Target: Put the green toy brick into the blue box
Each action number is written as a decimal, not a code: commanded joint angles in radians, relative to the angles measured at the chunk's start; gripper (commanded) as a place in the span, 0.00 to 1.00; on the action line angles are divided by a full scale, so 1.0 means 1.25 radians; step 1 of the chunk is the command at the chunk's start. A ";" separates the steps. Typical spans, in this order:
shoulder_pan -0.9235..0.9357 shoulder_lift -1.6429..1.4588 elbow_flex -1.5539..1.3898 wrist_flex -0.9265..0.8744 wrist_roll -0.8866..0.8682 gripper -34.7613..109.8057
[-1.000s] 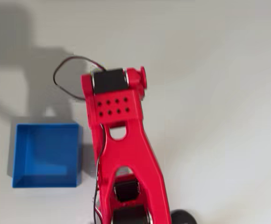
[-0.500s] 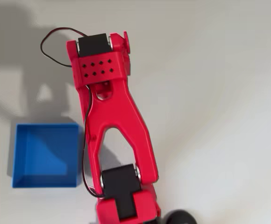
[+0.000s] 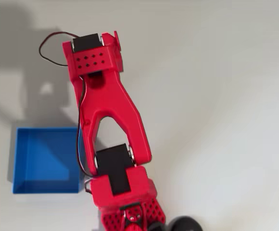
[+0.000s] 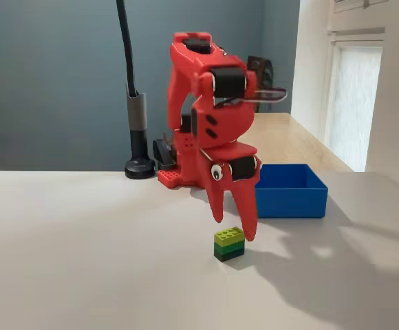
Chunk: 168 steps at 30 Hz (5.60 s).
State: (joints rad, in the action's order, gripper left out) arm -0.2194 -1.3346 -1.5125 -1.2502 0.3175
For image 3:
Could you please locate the blue square tray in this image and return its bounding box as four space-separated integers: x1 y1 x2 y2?
12 127 87 194

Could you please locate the thin servo wire loop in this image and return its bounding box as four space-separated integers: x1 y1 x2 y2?
38 32 76 67

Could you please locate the black round object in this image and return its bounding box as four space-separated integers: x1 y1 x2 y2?
167 216 204 231

